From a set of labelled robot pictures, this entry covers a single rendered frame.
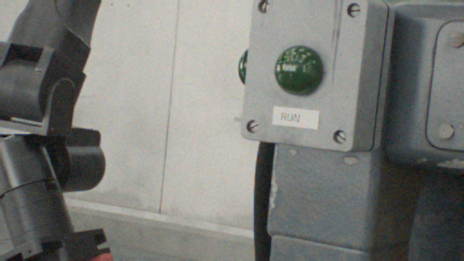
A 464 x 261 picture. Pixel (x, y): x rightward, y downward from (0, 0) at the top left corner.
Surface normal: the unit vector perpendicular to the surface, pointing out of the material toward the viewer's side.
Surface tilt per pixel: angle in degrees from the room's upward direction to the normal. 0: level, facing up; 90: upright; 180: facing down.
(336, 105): 90
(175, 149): 90
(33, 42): 68
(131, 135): 90
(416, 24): 90
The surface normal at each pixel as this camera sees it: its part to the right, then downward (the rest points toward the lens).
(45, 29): -0.38, -0.37
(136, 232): -0.50, 0.00
